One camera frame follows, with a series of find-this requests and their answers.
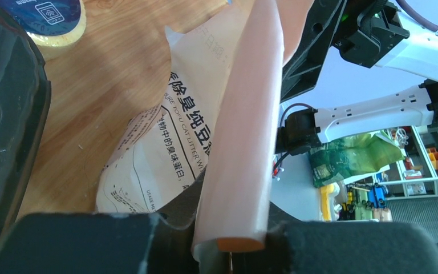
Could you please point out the yellow tape roll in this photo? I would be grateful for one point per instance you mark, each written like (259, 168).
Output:
(55, 26)

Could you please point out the grey litter box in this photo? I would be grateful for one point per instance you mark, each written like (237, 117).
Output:
(25, 95)

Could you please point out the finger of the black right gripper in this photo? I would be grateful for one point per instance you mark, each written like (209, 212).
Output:
(301, 72)

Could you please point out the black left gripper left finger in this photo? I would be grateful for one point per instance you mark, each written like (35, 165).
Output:
(170, 251)

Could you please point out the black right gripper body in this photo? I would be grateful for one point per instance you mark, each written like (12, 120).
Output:
(367, 31)

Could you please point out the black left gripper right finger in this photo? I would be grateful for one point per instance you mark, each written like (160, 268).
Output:
(284, 241)

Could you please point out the pink cat litter bag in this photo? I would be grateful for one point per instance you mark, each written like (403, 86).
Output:
(219, 114)

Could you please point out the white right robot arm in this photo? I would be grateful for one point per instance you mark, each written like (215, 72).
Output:
(352, 107)

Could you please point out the metal storage shelf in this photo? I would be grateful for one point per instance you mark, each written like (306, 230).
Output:
(416, 174)

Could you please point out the green plastic bag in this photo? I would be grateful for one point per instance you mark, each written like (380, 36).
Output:
(352, 156)

